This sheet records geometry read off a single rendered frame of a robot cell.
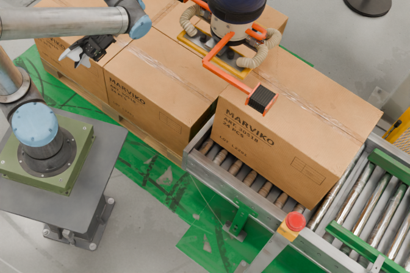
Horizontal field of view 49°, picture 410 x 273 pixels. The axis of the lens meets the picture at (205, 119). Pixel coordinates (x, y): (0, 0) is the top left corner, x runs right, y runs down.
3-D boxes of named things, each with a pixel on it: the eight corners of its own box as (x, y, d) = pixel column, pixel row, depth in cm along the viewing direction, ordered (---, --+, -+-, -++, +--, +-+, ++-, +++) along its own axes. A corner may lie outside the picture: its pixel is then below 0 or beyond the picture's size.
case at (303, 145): (350, 152, 228) (384, 112, 193) (310, 211, 210) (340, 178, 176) (254, 88, 243) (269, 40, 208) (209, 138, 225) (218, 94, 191)
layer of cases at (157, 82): (274, 57, 307) (288, 16, 273) (186, 161, 262) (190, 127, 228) (140, -25, 335) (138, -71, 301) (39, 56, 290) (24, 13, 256)
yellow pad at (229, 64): (255, 65, 185) (258, 58, 181) (243, 81, 180) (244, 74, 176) (190, 25, 193) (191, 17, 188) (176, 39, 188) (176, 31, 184)
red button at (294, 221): (306, 222, 160) (309, 219, 156) (296, 237, 157) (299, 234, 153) (290, 210, 162) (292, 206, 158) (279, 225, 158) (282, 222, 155)
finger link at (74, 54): (68, 64, 157) (88, 53, 163) (57, 53, 158) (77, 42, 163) (67, 69, 160) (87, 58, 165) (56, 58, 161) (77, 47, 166)
